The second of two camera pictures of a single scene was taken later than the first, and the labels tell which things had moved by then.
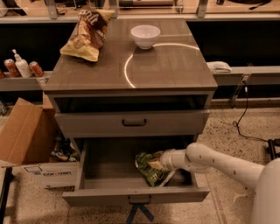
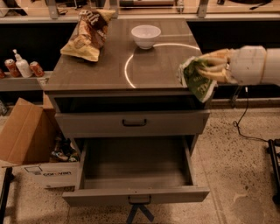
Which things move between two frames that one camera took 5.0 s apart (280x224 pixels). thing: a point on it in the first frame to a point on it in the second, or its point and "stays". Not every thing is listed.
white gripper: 166,160 to 248,65
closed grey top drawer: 114,123 stays
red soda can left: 12,69 stays
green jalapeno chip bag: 153,176 to 202,89
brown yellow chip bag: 90,34 stays
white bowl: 145,35 stays
